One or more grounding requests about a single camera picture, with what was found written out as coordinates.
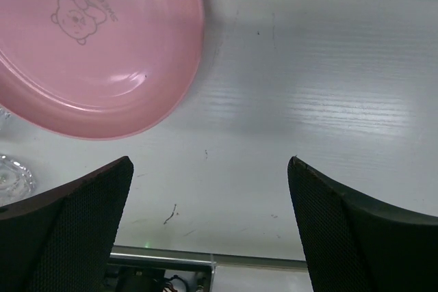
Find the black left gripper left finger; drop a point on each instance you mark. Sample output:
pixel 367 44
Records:
pixel 61 240

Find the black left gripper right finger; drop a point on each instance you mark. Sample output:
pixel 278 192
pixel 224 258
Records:
pixel 354 242

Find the pink plastic plate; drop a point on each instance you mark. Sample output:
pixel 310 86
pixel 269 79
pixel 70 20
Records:
pixel 98 69

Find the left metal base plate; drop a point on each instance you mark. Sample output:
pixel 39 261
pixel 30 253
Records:
pixel 129 272

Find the aluminium table edge rail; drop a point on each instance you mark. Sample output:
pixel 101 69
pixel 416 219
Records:
pixel 203 259

